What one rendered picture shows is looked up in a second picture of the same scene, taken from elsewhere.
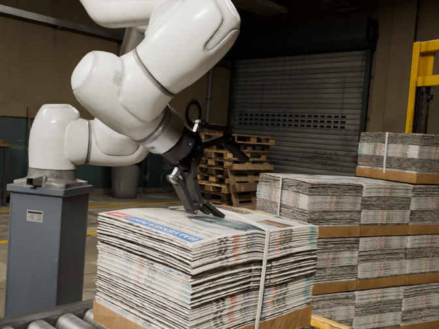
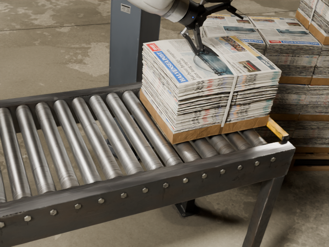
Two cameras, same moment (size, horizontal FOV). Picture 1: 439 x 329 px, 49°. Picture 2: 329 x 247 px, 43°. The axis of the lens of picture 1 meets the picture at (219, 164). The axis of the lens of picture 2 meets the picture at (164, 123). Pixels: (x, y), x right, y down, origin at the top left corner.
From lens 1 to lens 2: 0.54 m
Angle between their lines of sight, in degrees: 36
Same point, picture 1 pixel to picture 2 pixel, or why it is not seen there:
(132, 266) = (156, 81)
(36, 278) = (127, 48)
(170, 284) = (170, 99)
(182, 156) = (187, 24)
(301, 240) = (264, 80)
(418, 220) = not seen: outside the picture
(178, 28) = not seen: outside the picture
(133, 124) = (152, 10)
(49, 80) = not seen: outside the picture
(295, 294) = (256, 109)
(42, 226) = (130, 16)
